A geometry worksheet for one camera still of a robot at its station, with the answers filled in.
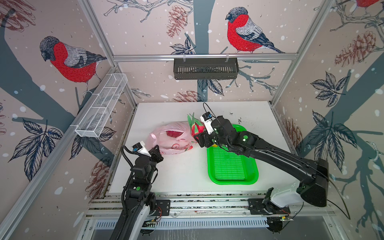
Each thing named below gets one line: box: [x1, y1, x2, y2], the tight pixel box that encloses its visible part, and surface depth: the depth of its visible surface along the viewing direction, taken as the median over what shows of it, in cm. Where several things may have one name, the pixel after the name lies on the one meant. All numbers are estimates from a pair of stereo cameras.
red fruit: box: [187, 112, 206, 141], surface depth 71 cm
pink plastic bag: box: [150, 121, 198, 155], surface depth 92 cm
